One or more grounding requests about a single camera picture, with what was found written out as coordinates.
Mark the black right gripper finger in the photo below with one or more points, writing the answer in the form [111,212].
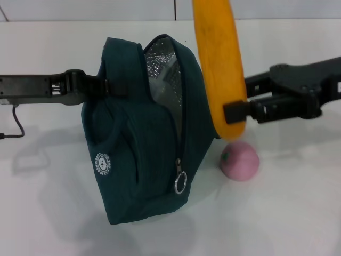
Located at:
[259,82]
[235,112]

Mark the pink toy peach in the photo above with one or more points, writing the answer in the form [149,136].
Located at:
[241,162]

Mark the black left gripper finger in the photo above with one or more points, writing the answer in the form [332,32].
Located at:
[112,89]

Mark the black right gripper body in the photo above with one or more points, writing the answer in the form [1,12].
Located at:
[319,77]

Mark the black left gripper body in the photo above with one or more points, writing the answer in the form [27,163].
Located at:
[32,88]

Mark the dark teal lunch bag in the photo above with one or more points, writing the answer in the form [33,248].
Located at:
[138,149]

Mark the yellow banana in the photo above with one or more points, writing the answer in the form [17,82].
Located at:
[218,53]

